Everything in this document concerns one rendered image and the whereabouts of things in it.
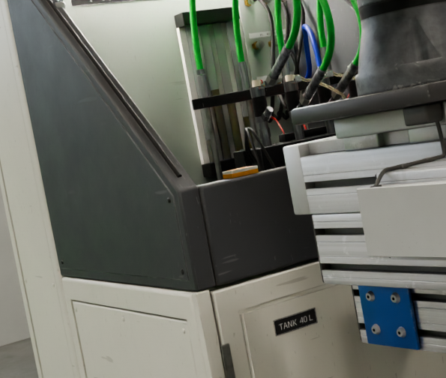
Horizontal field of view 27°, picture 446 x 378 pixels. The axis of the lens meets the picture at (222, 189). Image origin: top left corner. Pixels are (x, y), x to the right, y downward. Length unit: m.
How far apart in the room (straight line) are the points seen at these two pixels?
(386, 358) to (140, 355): 0.43
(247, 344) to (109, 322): 0.37
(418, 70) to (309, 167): 0.22
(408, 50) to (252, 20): 1.16
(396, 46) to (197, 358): 0.66
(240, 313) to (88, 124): 0.45
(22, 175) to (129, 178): 0.53
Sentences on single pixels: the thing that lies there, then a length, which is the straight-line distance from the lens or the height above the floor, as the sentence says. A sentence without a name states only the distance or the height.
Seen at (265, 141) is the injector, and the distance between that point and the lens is 1.82.
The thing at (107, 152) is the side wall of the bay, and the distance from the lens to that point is 1.63.
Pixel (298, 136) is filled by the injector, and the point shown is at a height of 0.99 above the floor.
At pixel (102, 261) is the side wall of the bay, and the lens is 1.75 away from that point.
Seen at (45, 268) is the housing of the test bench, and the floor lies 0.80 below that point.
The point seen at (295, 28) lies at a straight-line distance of 1.70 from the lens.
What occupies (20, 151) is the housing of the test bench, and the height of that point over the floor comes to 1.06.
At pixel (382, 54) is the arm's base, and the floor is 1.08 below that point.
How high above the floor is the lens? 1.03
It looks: 4 degrees down
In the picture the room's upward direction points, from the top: 10 degrees counter-clockwise
